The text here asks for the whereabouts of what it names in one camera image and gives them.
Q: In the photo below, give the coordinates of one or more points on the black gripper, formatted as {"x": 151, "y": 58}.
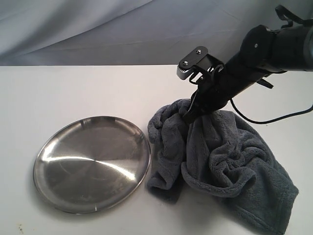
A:
{"x": 213, "y": 93}

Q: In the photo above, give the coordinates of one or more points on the grey fleece cloth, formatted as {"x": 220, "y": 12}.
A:
{"x": 221, "y": 155}

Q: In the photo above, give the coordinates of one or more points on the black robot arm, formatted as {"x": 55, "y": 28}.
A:
{"x": 263, "y": 52}

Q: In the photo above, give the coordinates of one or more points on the round stainless steel plate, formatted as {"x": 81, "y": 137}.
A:
{"x": 92, "y": 164}

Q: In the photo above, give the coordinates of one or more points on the grey backdrop cloth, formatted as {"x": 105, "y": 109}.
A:
{"x": 130, "y": 32}

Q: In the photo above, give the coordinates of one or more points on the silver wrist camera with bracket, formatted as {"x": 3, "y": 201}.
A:
{"x": 198, "y": 65}

